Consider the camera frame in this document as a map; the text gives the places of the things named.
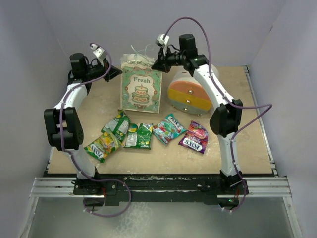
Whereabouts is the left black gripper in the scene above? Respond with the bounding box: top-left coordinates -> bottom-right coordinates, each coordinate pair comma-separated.
85,58 -> 122,83

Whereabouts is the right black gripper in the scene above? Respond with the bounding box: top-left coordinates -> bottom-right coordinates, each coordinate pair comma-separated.
151,46 -> 185,74

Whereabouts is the green cake paper bag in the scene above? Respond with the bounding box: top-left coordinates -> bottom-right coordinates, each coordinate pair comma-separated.
120,44 -> 162,114

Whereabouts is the teal mint blossom Fox's packet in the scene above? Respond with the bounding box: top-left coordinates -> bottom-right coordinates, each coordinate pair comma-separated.
153,114 -> 186,145

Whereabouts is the green spring tea Fox's packet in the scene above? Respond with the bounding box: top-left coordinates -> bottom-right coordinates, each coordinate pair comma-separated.
84,130 -> 122,163

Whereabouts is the purple Fox's berries packet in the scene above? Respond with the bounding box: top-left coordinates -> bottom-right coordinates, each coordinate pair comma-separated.
178,120 -> 209,154

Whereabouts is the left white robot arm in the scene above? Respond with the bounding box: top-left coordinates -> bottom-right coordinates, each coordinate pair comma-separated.
44,50 -> 122,194

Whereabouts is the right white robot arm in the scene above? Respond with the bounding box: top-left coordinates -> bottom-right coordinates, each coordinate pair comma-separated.
152,34 -> 247,194

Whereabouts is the cream round drawer cabinet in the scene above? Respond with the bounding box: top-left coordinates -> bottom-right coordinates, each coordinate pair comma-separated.
167,68 -> 212,116

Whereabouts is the green Fox's back-side packet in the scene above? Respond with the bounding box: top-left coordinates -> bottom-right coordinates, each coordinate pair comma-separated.
101,110 -> 130,142

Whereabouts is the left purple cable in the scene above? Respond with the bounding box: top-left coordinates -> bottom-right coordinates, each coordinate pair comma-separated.
58,43 -> 132,219

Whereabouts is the purple cable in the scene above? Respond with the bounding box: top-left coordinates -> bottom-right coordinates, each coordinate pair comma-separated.
164,16 -> 273,213
58,43 -> 132,219

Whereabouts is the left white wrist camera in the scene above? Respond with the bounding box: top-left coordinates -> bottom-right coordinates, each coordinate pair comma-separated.
91,45 -> 107,60

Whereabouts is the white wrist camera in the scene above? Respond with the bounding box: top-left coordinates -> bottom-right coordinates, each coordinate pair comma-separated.
91,45 -> 107,60
156,34 -> 169,47

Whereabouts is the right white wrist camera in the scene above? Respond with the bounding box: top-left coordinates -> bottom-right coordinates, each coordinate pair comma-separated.
156,34 -> 169,47

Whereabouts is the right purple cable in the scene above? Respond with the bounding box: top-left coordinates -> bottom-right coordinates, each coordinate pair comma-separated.
164,16 -> 273,213

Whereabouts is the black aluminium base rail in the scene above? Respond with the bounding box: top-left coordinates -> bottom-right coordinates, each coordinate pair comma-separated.
31,174 -> 291,207

